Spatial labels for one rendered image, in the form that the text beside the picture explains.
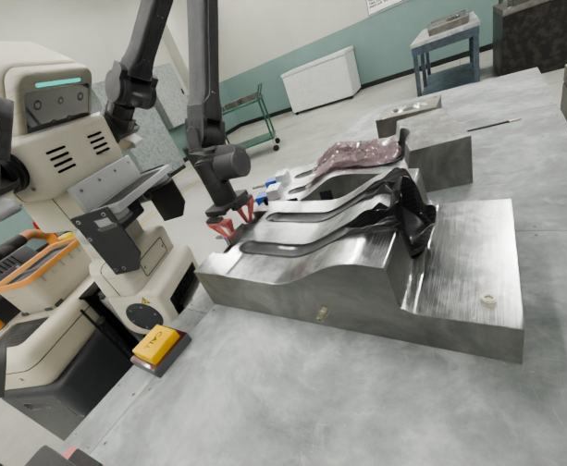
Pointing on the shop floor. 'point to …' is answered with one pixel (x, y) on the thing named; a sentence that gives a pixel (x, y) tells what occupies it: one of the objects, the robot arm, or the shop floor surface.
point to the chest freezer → (323, 80)
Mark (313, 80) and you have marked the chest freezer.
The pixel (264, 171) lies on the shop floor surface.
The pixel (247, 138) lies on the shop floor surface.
